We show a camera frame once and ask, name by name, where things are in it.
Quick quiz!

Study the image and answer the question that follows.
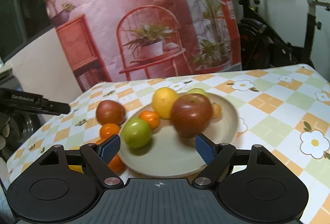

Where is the dark red apple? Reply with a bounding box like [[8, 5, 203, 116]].
[[96, 100, 126, 125]]

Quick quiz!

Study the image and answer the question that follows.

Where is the large red apple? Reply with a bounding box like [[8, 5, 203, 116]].
[[170, 93, 213, 139]]

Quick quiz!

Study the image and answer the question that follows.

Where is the grey gloved hand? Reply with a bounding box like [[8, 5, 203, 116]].
[[0, 123, 10, 150]]

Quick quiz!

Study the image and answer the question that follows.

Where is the orange tangerine near gripper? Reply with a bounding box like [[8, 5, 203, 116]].
[[108, 154, 126, 174]]

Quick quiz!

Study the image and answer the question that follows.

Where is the large yellow orange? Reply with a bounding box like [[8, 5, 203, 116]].
[[68, 146, 84, 173]]

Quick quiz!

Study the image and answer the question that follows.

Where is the orange tangerine beside plate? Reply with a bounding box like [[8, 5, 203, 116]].
[[100, 123, 120, 139]]

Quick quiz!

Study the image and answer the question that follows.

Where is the small yellow loquat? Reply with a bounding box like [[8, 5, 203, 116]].
[[211, 103, 222, 119]]

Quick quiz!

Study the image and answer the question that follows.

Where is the orange tangerine on plate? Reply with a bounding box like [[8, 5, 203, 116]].
[[139, 110, 160, 129]]

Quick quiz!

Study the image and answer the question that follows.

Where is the pale green apple behind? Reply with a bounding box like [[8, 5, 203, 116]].
[[187, 88, 208, 97]]

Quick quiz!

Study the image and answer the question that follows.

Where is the yellow lemon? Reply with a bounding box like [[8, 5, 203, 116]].
[[152, 87, 179, 120]]

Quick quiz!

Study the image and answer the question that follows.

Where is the checkered floral tablecloth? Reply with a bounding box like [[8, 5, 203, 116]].
[[7, 64, 329, 223]]

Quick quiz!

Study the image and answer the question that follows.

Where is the pink printed backdrop cloth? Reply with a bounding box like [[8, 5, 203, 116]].
[[45, 0, 242, 91]]

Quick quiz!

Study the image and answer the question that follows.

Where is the black exercise bike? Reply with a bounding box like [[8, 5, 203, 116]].
[[238, 0, 329, 70]]

